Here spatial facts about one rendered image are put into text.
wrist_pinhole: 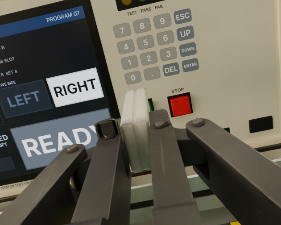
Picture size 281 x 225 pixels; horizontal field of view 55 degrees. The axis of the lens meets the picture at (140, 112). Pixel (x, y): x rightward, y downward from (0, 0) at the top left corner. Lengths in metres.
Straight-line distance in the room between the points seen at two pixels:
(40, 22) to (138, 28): 0.09
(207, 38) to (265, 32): 0.05
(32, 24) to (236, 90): 0.20
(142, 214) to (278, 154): 0.15
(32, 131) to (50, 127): 0.02
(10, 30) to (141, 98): 0.15
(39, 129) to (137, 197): 0.12
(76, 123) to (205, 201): 0.15
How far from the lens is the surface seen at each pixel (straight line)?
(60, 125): 0.29
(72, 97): 0.28
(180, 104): 0.27
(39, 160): 0.32
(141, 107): 0.16
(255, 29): 0.28
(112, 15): 0.26
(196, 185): 0.29
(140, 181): 0.29
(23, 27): 0.28
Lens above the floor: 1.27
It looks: 19 degrees down
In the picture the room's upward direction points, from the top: 13 degrees counter-clockwise
